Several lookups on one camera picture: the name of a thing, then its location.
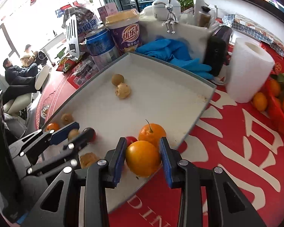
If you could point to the checked cloth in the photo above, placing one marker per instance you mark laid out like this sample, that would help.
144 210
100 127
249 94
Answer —
241 26

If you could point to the red cherry tomato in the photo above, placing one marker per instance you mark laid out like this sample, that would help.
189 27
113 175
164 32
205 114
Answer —
92 135
131 140

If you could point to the red plastic basket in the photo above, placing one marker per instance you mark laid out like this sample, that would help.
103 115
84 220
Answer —
278 120

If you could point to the smooth orange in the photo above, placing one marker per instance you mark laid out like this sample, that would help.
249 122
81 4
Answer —
143 158

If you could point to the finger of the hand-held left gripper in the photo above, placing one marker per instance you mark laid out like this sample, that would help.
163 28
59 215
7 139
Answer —
64 131
78 144

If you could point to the white chair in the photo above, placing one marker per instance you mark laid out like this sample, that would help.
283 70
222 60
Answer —
14 104

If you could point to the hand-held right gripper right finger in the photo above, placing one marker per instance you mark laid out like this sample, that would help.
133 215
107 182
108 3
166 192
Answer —
166 163

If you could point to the black case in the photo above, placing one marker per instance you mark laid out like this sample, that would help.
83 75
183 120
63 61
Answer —
216 54

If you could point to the red clear food packet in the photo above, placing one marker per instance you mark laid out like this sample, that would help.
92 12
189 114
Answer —
82 72

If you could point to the pink carton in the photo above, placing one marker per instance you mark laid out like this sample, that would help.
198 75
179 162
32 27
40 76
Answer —
107 10

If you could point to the plain mandarin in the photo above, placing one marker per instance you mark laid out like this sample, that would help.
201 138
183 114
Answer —
260 101

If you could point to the olive bottle with dark cap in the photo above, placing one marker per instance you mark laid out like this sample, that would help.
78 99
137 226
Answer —
204 16

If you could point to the silver rabbit figurine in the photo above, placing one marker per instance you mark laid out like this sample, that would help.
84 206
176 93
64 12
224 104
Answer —
170 11

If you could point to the red printed table mat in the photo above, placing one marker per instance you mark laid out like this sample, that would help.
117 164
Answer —
239 158

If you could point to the pile of leafy mandarins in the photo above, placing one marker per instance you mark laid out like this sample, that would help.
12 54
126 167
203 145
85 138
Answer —
274 87

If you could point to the mandarin with stem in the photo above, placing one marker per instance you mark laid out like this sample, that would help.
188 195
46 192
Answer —
152 133

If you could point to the white paper towel roll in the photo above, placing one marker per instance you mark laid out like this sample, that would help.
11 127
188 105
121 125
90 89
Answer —
248 71

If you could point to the white lidded pot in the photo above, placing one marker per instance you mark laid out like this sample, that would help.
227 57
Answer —
165 4

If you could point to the purple milk tea cup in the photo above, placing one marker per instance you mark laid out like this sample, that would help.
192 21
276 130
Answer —
125 33

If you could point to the dark blue snack bag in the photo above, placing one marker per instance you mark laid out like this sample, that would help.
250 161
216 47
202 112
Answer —
85 20

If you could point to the small orange fruit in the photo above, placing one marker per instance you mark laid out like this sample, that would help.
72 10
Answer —
52 126

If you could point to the green potted plant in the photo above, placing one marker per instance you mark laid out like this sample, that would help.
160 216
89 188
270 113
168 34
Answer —
185 3

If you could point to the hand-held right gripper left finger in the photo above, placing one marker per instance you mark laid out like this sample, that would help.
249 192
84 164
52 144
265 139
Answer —
118 160

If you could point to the blue drink can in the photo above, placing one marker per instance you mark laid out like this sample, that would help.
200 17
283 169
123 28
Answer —
101 48

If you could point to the blue rubber gloves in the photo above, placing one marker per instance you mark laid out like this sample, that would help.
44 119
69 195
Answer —
175 54

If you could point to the grey white tray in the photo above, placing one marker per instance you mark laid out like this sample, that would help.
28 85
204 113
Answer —
161 99

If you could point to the white slotted spatula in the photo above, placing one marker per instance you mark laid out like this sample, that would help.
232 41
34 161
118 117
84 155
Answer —
72 35

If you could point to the small olive-brown round fruit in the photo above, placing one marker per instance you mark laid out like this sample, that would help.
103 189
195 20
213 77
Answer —
73 133
118 79

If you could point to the red green snack packet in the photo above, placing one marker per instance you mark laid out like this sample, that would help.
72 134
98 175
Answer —
65 64

